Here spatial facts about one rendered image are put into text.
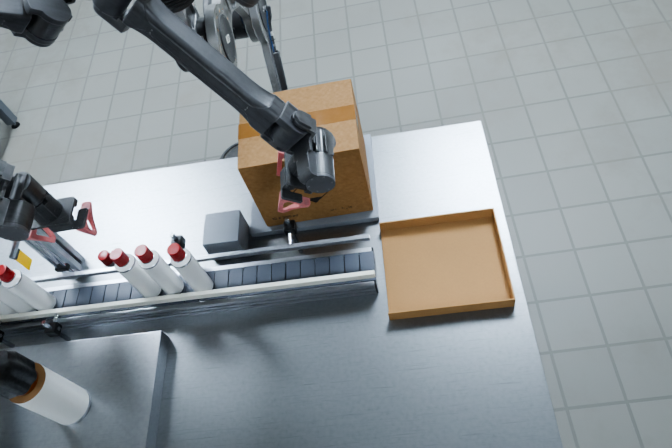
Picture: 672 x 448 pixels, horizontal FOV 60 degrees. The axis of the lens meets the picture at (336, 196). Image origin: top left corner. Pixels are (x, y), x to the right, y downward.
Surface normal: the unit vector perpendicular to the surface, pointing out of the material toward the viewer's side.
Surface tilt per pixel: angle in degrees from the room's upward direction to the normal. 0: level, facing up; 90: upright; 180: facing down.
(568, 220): 0
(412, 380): 0
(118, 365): 0
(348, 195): 90
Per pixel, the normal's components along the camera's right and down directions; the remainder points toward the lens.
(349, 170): 0.07, 0.81
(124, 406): -0.18, -0.56
